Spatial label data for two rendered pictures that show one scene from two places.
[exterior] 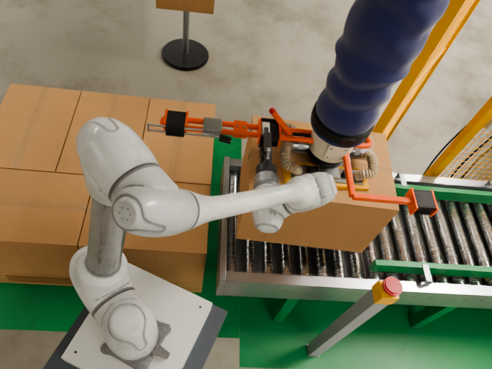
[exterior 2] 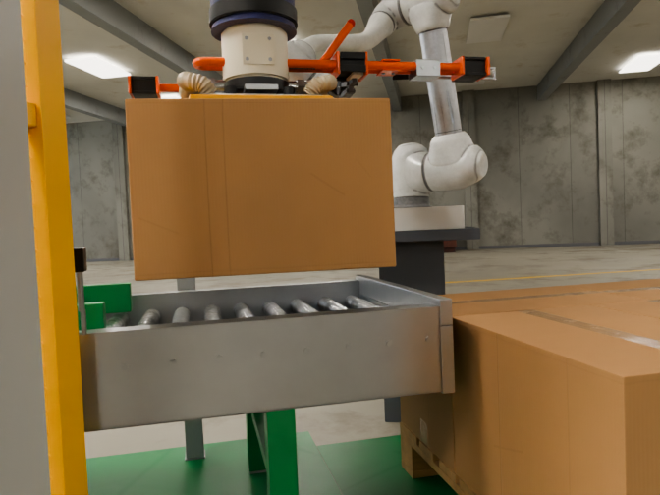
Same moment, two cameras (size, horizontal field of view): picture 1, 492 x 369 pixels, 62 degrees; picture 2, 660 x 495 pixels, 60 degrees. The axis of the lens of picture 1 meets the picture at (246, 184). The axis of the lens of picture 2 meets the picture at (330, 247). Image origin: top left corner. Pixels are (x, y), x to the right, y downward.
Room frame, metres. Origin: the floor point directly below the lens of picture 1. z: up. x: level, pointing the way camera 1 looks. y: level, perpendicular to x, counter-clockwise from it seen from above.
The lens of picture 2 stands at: (2.61, -0.14, 0.78)
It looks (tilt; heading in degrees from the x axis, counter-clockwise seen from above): 2 degrees down; 179
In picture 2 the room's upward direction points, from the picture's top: 2 degrees counter-clockwise
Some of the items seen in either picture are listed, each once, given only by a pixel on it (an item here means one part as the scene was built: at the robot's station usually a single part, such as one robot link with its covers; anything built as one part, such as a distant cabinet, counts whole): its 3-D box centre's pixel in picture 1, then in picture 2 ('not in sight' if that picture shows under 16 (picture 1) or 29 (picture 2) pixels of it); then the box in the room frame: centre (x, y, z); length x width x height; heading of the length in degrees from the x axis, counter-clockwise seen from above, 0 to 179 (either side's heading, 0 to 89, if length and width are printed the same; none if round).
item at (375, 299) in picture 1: (343, 326); (188, 312); (0.65, -0.60, 0.50); 0.07 x 0.07 x 1.00; 12
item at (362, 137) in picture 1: (343, 118); (253, 20); (1.11, -0.28, 1.32); 0.23 x 0.23 x 0.04
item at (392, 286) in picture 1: (391, 287); not in sight; (0.65, -0.60, 1.02); 0.07 x 0.07 x 0.04
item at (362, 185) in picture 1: (326, 174); not in sight; (1.02, -0.30, 1.10); 0.34 x 0.10 x 0.05; 101
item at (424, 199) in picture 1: (421, 202); (144, 87); (0.91, -0.63, 1.21); 0.09 x 0.08 x 0.05; 11
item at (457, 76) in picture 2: (176, 121); (469, 69); (1.00, 0.31, 1.20); 0.08 x 0.07 x 0.05; 101
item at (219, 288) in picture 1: (222, 225); (396, 332); (1.03, 0.07, 0.48); 0.70 x 0.03 x 0.15; 12
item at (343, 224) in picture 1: (309, 187); (261, 192); (1.11, -0.28, 0.88); 0.60 x 0.40 x 0.40; 99
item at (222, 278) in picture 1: (224, 214); (393, 295); (1.03, 0.07, 0.58); 0.70 x 0.03 x 0.06; 12
